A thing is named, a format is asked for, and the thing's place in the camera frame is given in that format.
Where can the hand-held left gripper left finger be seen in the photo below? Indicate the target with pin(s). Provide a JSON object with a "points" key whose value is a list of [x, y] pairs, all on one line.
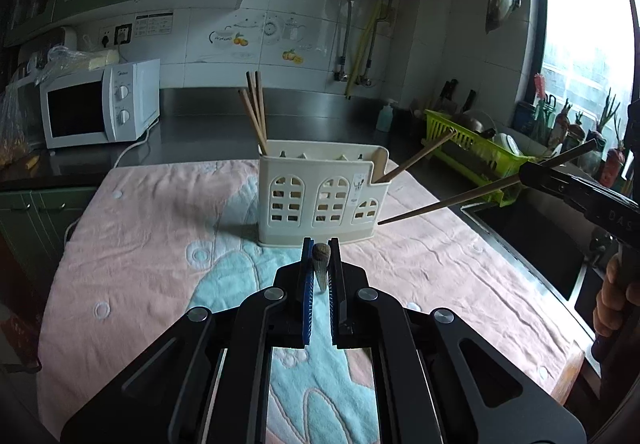
{"points": [[307, 304]]}

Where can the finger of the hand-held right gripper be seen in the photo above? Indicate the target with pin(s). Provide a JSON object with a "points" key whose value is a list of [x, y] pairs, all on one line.
{"points": [[555, 181]]}

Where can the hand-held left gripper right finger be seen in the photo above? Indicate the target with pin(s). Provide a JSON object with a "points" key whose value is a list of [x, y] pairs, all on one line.
{"points": [[334, 304]]}

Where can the wooden chopstick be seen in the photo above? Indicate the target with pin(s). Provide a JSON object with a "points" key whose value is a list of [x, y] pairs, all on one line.
{"points": [[250, 83], [259, 89], [320, 254], [252, 122], [415, 157], [450, 198]]}

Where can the white utensil holder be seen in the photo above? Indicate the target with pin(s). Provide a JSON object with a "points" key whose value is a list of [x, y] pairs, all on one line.
{"points": [[310, 169]]}

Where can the person's right hand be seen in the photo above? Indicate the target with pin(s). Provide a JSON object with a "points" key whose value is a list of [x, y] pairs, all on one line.
{"points": [[612, 304]]}

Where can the row of sprouting vegetables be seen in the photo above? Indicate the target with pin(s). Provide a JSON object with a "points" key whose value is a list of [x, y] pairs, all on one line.
{"points": [[575, 129]]}

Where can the white bowl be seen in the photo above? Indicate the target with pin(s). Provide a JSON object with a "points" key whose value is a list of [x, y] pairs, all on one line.
{"points": [[507, 144]]}

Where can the steel sink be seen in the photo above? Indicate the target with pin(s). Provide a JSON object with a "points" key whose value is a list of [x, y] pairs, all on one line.
{"points": [[530, 244]]}

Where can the dark cup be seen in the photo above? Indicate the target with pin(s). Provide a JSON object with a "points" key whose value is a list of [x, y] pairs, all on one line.
{"points": [[526, 119]]}

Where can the steel pot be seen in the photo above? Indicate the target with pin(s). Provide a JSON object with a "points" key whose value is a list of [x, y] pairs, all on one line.
{"points": [[470, 124]]}

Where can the green dish rack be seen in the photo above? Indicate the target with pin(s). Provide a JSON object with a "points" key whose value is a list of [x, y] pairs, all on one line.
{"points": [[450, 134]]}

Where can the kitchen window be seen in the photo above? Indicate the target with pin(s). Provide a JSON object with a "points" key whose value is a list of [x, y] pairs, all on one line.
{"points": [[575, 24]]}

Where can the pink floral blanket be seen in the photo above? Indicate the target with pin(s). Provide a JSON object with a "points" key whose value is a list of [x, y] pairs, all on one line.
{"points": [[150, 249]]}

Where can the blue soap pump bottle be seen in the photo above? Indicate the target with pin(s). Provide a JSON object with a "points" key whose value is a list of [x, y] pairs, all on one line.
{"points": [[386, 117]]}

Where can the grey metal pipe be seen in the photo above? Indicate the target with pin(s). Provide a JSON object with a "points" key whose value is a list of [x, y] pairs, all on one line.
{"points": [[372, 54]]}

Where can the yellow gas pipe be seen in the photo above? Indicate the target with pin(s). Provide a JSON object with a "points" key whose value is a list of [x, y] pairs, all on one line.
{"points": [[364, 44]]}

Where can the white microwave oven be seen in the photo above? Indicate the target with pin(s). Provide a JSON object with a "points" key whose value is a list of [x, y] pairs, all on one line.
{"points": [[135, 99]]}

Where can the teapot and fruit tile decal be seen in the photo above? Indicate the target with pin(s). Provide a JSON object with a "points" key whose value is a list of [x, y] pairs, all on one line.
{"points": [[270, 29]]}

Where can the green base cabinet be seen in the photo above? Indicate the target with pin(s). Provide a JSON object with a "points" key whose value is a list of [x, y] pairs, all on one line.
{"points": [[35, 224]]}

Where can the small yellow piece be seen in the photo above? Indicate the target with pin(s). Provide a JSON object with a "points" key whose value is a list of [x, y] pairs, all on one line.
{"points": [[32, 163]]}

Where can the pale yellow block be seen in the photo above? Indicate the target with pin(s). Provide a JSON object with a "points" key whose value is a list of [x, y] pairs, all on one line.
{"points": [[100, 59]]}

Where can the clear bag of food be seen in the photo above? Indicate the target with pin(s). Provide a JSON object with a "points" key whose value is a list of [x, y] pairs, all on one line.
{"points": [[12, 144]]}

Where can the clear plastic bag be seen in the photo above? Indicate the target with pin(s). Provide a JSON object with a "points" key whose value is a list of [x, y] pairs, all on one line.
{"points": [[62, 58]]}

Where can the white kitchen appliance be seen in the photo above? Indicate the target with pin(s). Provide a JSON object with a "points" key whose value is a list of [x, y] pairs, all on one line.
{"points": [[64, 37]]}

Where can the white wall label sheet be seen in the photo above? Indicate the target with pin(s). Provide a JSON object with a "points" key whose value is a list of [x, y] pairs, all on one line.
{"points": [[154, 24]]}

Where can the black wall socket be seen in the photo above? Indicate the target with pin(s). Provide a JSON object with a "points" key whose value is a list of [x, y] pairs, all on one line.
{"points": [[123, 33]]}

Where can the white wall socket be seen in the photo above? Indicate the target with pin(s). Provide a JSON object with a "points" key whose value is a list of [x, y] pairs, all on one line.
{"points": [[106, 37]]}

